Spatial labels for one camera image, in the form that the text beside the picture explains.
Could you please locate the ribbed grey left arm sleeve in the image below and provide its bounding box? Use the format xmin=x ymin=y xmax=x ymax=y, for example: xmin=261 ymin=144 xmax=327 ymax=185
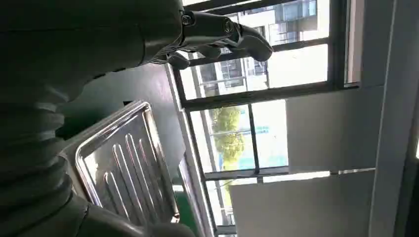
xmin=0 ymin=93 xmax=88 ymax=237

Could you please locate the pale building outside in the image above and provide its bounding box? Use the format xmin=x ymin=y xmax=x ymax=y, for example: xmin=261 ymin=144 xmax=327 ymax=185
xmin=188 ymin=0 xmax=330 ymax=99

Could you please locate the ribbed stainless steel tray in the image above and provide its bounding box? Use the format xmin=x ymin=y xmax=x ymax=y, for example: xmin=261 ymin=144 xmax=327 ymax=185
xmin=75 ymin=100 xmax=181 ymax=227

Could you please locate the green tree outside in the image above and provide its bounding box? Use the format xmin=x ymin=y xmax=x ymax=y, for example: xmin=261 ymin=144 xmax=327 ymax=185
xmin=209 ymin=106 xmax=246 ymax=171

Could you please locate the green crate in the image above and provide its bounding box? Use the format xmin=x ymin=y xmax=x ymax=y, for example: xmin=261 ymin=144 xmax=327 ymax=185
xmin=172 ymin=190 xmax=199 ymax=237

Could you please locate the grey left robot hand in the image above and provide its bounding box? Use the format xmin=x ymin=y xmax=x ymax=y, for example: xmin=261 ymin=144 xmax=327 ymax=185
xmin=0 ymin=0 xmax=274 ymax=237

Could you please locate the dark framed window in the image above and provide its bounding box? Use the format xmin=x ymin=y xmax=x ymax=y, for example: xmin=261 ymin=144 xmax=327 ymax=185
xmin=170 ymin=0 xmax=361 ymax=237

